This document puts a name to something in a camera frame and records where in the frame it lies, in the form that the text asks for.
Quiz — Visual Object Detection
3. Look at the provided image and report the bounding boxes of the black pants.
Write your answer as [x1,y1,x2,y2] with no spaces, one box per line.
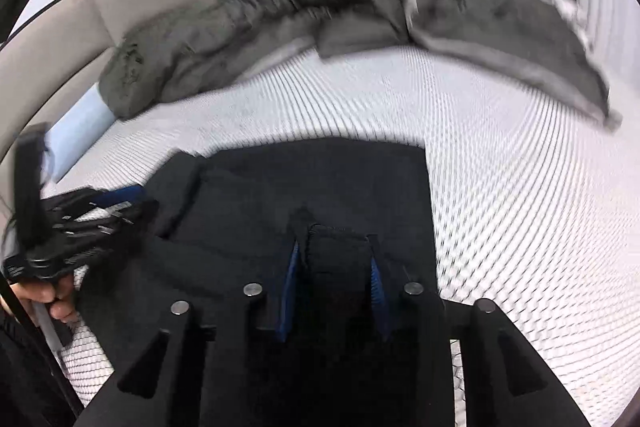
[77,138,437,367]

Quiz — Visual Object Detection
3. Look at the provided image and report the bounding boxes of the person's left hand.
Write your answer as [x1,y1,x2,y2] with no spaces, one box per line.
[10,274,78,326]

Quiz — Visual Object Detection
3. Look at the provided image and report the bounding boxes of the light blue pillow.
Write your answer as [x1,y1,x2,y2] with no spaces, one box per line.
[46,83,116,182]

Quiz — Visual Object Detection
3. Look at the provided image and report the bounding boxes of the white honeycomb mattress cover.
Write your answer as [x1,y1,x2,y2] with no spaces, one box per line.
[58,48,639,426]

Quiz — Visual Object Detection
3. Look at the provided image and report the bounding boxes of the beige upholstered headboard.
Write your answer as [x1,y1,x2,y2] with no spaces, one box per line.
[1,0,189,154]

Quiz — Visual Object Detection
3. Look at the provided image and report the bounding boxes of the grey rumpled duvet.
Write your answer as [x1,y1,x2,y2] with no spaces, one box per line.
[99,0,620,129]

